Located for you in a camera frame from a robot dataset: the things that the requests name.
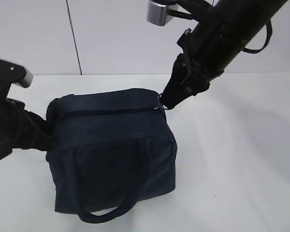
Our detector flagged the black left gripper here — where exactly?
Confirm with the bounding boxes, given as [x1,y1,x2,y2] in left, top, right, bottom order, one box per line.
[0,98,53,161]

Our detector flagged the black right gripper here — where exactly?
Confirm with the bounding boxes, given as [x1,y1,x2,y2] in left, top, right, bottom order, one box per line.
[161,28,224,109]

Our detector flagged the silver zipper pull ring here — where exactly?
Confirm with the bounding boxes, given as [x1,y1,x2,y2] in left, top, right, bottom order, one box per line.
[155,94,175,111]

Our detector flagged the dark navy fabric bag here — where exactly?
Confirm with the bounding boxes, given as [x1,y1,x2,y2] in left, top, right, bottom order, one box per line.
[46,88,177,224]

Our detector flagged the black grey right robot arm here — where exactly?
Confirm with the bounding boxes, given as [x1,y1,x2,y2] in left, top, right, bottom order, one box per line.
[159,0,286,109]

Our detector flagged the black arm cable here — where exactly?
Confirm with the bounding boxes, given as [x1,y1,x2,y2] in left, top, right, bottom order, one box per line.
[241,20,273,54]

